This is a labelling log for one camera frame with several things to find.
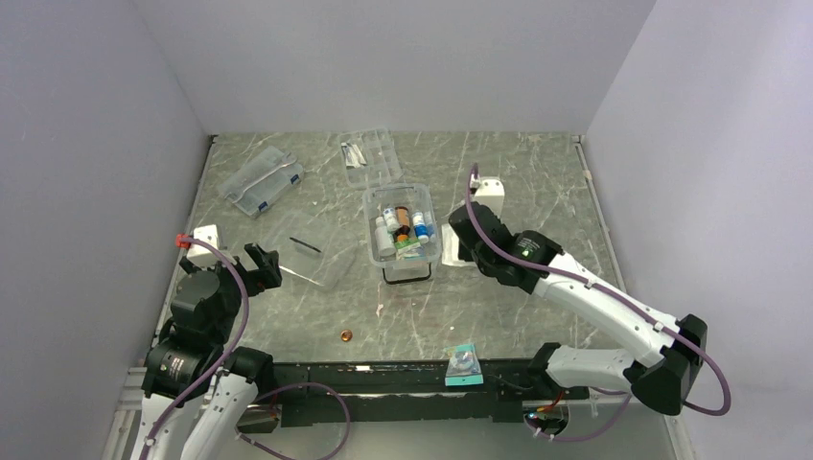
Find black front rail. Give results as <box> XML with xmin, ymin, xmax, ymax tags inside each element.
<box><xmin>252</xmin><ymin>358</ymin><xmax>589</xmax><ymax>427</ymax></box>

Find clear kit lid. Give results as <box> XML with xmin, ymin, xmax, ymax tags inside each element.
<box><xmin>260</xmin><ymin>211</ymin><xmax>359</xmax><ymax>290</ymax></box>

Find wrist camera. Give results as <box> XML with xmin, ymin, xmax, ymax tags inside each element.
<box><xmin>470</xmin><ymin>176</ymin><xmax>505</xmax><ymax>218</ymax></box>
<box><xmin>174</xmin><ymin>224</ymin><xmax>221</xmax><ymax>268</ymax></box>

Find clear divided organizer tray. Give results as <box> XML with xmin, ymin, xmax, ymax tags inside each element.
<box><xmin>337</xmin><ymin>127</ymin><xmax>403</xmax><ymax>190</ymax></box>

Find white gauze packet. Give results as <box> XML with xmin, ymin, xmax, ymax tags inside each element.
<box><xmin>441</xmin><ymin>223</ymin><xmax>476</xmax><ymax>267</ymax></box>

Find clear medicine kit box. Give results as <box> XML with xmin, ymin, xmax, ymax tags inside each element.
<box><xmin>361</xmin><ymin>183</ymin><xmax>442</xmax><ymax>286</ymax></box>

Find metal tweezers in tray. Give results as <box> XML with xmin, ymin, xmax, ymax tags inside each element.
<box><xmin>340</xmin><ymin>142</ymin><xmax>367</xmax><ymax>169</ymax></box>

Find small bandage roll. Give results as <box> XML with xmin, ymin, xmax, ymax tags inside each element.
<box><xmin>383</xmin><ymin>207</ymin><xmax>402</xmax><ymax>234</ymax></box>

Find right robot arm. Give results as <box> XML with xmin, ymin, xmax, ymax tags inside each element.
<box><xmin>449</xmin><ymin>202</ymin><xmax>708</xmax><ymax>416</ymax></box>

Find white medicine bottle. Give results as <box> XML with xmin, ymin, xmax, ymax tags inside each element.
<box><xmin>374</xmin><ymin>217</ymin><xmax>396</xmax><ymax>258</ymax></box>

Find clear box with blue latches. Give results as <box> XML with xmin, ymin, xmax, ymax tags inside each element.
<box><xmin>217</xmin><ymin>147</ymin><xmax>304</xmax><ymax>219</ymax></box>

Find teal packaged item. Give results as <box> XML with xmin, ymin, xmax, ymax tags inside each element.
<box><xmin>444</xmin><ymin>343</ymin><xmax>484</xmax><ymax>387</ymax></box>

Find amber medicine bottle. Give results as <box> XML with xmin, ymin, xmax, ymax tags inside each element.
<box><xmin>394</xmin><ymin>206</ymin><xmax>411</xmax><ymax>241</ymax></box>

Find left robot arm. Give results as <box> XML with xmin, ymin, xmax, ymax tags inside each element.
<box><xmin>131</xmin><ymin>243</ymin><xmax>282</xmax><ymax>459</ymax></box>

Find blue white bandage roll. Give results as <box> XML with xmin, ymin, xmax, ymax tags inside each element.
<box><xmin>412</xmin><ymin>212</ymin><xmax>430</xmax><ymax>244</ymax></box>

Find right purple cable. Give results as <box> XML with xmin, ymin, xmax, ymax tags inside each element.
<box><xmin>463</xmin><ymin>163</ymin><xmax>732</xmax><ymax>445</ymax></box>

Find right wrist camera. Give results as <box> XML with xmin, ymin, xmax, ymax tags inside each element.
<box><xmin>470</xmin><ymin>176</ymin><xmax>505</xmax><ymax>218</ymax></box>

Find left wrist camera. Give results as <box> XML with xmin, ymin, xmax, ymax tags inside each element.
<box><xmin>174</xmin><ymin>224</ymin><xmax>221</xmax><ymax>268</ymax></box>

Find green sachet packet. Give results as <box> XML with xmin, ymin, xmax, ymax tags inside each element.
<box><xmin>395</xmin><ymin>235</ymin><xmax>422</xmax><ymax>255</ymax></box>

